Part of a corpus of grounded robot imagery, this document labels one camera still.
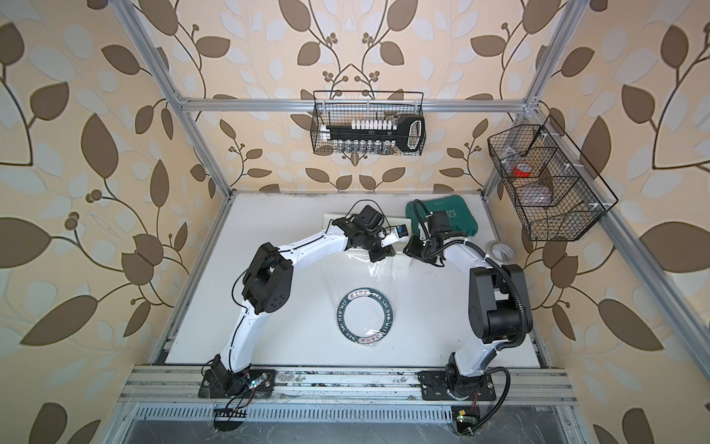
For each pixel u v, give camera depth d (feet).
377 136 2.81
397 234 2.66
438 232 2.45
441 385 2.39
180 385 2.51
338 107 2.99
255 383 2.42
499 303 1.54
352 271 3.01
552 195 2.44
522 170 2.65
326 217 3.41
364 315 2.86
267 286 1.84
